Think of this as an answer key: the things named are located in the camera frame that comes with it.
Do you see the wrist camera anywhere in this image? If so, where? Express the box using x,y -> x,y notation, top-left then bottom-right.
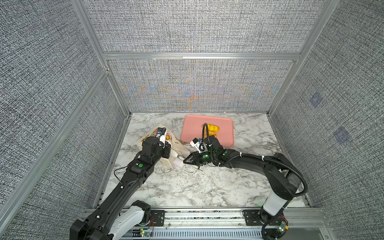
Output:
190,138 -> 206,153
155,128 -> 167,145

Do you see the white paper bag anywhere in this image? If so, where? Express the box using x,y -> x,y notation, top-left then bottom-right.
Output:
136,124 -> 197,174

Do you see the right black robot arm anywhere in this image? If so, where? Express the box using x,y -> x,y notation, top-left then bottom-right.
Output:
183,136 -> 308,223

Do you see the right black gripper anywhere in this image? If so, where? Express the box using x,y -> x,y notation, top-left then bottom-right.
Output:
182,151 -> 217,166

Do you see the pink plastic tray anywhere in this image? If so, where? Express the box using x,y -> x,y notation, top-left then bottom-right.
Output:
180,114 -> 235,148

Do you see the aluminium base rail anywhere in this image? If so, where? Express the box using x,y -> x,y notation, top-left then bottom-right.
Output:
81,208 -> 336,240

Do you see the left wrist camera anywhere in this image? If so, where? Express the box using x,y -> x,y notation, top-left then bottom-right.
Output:
155,128 -> 167,145

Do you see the oval yellow fake bread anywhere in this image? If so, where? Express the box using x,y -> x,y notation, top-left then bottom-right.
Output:
208,124 -> 220,135

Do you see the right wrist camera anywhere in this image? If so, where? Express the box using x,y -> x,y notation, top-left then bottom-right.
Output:
190,138 -> 206,153

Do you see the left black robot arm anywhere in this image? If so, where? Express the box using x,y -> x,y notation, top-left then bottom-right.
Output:
70,137 -> 172,240

